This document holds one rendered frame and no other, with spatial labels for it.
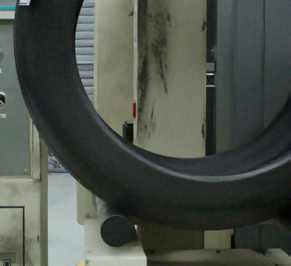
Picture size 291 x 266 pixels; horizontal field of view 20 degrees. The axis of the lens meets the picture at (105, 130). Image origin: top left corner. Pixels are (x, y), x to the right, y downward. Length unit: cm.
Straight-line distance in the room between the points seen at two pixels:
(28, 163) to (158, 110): 43
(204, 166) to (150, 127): 14
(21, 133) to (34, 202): 16
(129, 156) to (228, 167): 34
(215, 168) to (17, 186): 53
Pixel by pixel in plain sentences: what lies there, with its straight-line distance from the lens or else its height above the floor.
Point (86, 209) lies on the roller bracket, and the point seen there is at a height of 88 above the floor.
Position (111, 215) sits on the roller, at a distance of 119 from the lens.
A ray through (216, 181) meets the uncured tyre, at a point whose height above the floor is 97.
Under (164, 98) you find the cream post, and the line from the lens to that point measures 154.
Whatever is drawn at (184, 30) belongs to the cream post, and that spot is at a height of 121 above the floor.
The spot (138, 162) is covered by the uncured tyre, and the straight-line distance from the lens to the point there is 116.
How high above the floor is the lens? 111
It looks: 3 degrees down
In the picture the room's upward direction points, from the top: straight up
